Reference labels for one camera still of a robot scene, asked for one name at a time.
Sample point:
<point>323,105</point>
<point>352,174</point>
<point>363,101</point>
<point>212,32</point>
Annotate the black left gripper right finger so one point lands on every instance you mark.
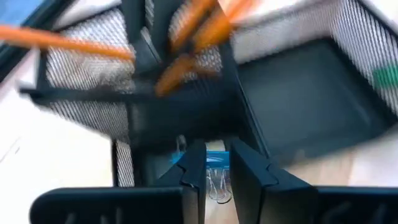
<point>264,196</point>

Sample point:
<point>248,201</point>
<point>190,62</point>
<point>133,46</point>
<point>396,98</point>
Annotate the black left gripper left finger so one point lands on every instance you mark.
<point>192,186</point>

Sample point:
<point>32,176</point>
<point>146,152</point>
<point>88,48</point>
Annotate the black mesh desk organizer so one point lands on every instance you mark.
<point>311,99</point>

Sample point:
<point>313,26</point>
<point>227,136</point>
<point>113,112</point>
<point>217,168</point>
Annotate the orange pencil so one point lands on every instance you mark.
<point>62,42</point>
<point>217,28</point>
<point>186,25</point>

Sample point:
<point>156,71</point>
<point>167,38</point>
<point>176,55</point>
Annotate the small green stapler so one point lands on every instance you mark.
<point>385,77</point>

